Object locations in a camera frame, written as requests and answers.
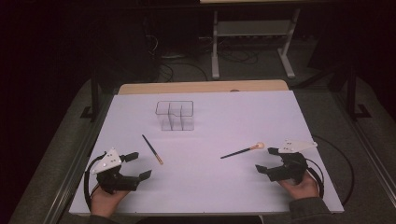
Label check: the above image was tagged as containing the clear acrylic organizer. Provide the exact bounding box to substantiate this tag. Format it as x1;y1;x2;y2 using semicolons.
155;100;195;132

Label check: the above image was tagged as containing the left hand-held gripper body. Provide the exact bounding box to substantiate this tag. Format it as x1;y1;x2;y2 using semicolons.
90;147;141;195

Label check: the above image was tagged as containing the tangle of black floor cables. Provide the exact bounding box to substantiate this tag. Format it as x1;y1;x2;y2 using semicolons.
199;36;260;66

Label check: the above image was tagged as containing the hand-held gripper cable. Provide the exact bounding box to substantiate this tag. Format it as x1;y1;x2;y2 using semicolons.
83;151;108;211
304;158;325;200

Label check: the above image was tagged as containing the cream fan brush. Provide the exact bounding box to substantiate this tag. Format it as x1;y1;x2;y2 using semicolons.
219;141;265;160

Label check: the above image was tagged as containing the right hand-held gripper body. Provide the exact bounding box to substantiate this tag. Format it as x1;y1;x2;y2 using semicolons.
265;139;318;185

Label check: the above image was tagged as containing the person's right hand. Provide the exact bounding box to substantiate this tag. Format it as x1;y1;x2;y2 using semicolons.
277;171;320;200

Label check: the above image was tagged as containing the right hand-held gripper cable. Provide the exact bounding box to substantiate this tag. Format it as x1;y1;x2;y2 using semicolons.
304;158;325;200

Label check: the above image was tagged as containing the left hand-held gripper cable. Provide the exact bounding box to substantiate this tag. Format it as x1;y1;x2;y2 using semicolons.
83;151;108;211

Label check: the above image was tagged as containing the long black cable loop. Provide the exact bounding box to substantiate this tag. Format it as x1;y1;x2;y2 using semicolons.
312;134;355;207

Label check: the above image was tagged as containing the thin dark brush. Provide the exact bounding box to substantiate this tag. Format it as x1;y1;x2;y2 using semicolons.
141;133;164;165

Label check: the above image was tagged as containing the white metal desk frame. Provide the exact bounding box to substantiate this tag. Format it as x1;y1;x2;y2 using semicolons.
211;8;302;80

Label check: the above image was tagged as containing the person's left hand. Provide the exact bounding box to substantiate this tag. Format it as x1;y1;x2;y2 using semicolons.
90;186;130;218

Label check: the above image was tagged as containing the black metal stand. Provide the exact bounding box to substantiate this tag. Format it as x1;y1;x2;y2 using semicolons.
79;71;101;122
346;64;372;121

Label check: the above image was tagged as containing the metal frame rail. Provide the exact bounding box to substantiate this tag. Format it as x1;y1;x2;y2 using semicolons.
43;92;111;224
334;92;396;200

